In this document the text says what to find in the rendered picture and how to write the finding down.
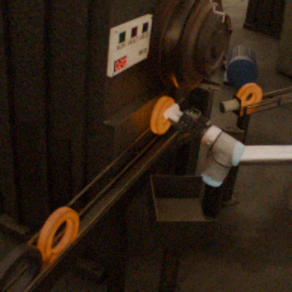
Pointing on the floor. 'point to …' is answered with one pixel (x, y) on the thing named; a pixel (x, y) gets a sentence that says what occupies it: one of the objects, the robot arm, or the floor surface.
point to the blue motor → (240, 67)
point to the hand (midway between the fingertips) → (163, 111)
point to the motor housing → (213, 204)
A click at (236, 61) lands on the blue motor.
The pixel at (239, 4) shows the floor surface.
